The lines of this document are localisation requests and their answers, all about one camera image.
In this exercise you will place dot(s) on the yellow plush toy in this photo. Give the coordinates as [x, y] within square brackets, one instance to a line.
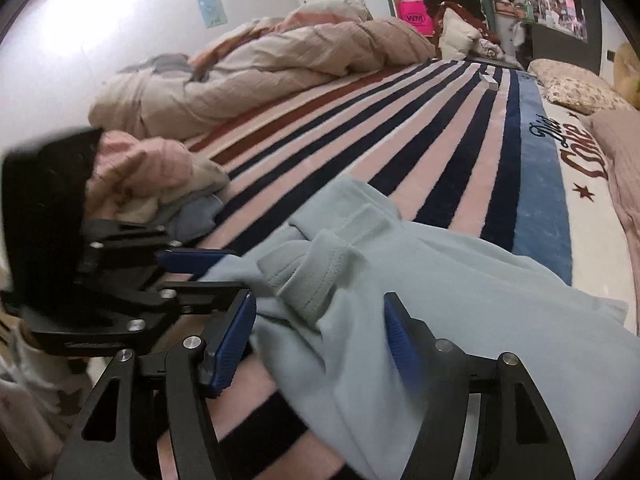
[627, 67]

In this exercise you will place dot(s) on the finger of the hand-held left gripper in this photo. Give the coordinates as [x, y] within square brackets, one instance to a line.
[210, 296]
[195, 260]

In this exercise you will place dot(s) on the pink bag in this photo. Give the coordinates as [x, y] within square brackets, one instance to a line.
[414, 19]

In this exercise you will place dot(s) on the beige striped duvet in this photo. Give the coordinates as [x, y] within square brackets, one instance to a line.
[275, 60]

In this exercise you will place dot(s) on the pink plaid clothes pile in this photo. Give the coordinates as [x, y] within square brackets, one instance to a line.
[145, 170]

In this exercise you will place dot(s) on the striped fleece blanket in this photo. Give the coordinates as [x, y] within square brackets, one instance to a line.
[400, 135]

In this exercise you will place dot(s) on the blue wall poster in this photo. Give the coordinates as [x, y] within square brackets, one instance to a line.
[210, 10]

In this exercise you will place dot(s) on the blue grey garment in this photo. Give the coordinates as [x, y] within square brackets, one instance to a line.
[195, 217]

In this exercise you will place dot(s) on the pink fluffy pillow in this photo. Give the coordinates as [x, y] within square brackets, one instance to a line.
[625, 185]

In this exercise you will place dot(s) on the dark headboard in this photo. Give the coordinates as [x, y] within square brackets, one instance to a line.
[560, 50]

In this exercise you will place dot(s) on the light blue sweatshirt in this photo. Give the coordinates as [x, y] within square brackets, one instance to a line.
[450, 310]

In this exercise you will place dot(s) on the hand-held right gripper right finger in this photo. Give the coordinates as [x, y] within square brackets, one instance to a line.
[400, 340]

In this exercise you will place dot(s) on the white cushion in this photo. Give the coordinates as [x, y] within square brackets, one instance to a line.
[459, 32]

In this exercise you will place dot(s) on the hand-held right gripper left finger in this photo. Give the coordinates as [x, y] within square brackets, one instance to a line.
[232, 345]

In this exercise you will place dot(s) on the floral pillow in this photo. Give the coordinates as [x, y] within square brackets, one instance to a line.
[575, 85]

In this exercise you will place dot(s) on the small white box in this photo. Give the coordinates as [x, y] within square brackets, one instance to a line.
[488, 82]

